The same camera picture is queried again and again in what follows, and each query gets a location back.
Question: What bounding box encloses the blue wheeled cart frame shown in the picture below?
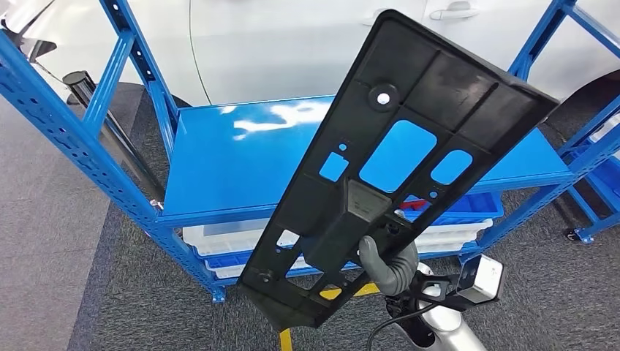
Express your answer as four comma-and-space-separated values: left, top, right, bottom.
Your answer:
562, 113, 620, 245

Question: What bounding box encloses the white car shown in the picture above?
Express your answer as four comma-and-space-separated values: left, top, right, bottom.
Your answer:
0, 0, 620, 107

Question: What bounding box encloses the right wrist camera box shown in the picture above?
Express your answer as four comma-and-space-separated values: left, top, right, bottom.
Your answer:
456, 254, 504, 305

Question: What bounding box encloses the yellow floor tape square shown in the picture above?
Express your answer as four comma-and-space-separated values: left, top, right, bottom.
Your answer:
278, 283, 381, 351

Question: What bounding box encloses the large white plastic tray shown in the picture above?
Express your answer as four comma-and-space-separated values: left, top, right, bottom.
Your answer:
183, 218, 301, 257

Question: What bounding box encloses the stanchion post with chrome base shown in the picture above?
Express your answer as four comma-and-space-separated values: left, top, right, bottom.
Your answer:
63, 71, 166, 202

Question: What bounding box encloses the blue plastic bin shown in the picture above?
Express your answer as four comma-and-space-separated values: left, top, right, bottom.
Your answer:
401, 192, 504, 226

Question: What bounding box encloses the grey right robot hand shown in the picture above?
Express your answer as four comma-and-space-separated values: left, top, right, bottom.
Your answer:
358, 235, 420, 298

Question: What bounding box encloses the white flat plastic tray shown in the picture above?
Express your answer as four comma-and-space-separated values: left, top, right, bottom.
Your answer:
414, 219, 494, 241
205, 257, 311, 281
416, 232, 480, 254

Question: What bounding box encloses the blue metal shelf rack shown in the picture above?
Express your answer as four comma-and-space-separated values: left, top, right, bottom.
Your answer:
0, 0, 620, 303

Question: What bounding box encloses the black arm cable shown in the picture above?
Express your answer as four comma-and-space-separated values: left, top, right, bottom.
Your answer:
366, 302, 437, 351

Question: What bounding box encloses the black plastic panel part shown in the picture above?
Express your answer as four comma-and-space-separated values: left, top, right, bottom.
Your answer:
236, 10, 560, 333

